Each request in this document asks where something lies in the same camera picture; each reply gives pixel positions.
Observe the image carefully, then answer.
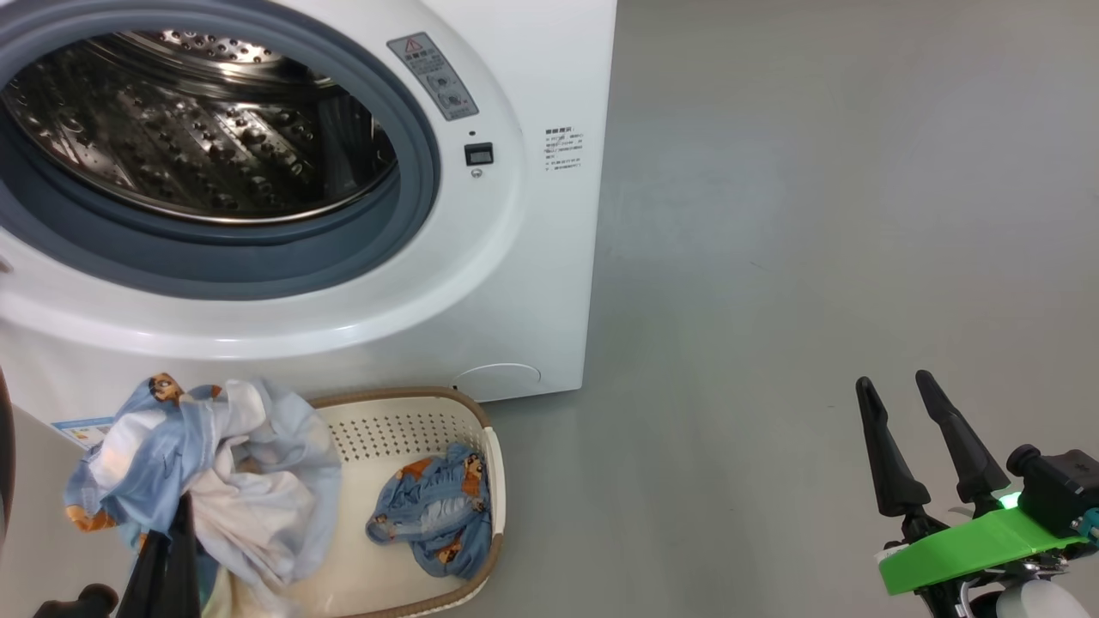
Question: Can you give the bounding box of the blue striped printed garment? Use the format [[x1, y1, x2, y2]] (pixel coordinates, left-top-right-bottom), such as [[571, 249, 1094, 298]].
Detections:
[[365, 442, 495, 580]]

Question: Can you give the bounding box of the blue energy label sticker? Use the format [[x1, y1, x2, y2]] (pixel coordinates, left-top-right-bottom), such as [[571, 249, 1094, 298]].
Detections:
[[50, 416, 117, 449]]

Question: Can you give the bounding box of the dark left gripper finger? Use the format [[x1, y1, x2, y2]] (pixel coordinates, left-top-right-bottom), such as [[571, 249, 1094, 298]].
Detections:
[[116, 530, 170, 618], [159, 494, 203, 618]]

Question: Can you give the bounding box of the white front-load washing machine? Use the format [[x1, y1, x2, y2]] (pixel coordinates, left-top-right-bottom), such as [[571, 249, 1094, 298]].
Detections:
[[0, 0, 619, 430]]

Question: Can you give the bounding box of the light blue white printed garment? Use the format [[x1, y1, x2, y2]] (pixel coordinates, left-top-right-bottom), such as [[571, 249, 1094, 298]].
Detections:
[[64, 373, 343, 602]]

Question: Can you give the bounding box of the grey warning sticker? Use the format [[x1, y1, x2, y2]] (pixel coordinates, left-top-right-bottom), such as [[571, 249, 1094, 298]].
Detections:
[[386, 33, 480, 122]]

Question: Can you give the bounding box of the round white filter cover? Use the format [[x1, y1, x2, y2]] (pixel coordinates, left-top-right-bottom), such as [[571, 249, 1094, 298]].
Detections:
[[452, 363, 543, 403]]

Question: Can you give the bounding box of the small printed text sticker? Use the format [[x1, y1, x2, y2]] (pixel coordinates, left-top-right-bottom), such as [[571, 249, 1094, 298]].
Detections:
[[543, 127, 586, 173]]

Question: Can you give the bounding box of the cream perforated laundry basket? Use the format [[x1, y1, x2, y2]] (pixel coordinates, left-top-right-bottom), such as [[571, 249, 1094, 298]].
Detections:
[[202, 386, 507, 618]]

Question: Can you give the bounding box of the stainless steel washer drum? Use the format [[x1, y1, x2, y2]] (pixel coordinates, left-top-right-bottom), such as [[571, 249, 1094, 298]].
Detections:
[[0, 30, 400, 226]]

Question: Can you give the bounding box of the grey rubber door gasket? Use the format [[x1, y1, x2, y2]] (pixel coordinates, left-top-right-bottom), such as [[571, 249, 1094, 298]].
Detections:
[[0, 0, 443, 301]]

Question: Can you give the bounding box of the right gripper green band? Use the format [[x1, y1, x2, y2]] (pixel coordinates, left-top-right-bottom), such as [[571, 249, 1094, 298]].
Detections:
[[855, 369, 1087, 618]]

